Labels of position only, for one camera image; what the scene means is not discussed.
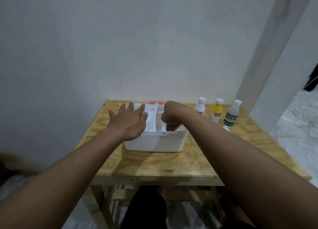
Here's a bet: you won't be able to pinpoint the person's left hand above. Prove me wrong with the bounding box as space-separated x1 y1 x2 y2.
108 102 149 142

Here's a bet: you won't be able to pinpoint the person's right hand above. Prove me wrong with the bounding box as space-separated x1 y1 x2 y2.
161 101 186 132

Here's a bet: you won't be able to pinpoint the white bottle red label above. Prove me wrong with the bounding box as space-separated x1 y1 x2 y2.
194 97 206 116

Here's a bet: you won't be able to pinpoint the white first aid box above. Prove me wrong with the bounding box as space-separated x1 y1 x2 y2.
123 101 189 153

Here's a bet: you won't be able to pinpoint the yellow bottle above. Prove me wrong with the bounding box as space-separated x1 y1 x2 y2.
209 98 224 124

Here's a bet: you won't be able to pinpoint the white bottle green label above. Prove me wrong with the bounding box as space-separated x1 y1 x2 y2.
223 99 242 127

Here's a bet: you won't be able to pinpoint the person's right forearm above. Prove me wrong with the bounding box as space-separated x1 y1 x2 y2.
174 103 318 229

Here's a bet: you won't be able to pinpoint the person's left forearm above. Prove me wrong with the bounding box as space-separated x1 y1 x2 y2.
0 127 130 229

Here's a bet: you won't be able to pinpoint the person's left leg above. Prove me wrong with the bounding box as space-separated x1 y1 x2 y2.
139 185 167 200

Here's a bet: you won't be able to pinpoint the person's black shorts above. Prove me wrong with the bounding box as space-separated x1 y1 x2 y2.
120 191 256 229

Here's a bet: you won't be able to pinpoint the wooden table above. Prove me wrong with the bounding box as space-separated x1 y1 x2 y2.
74 100 313 229

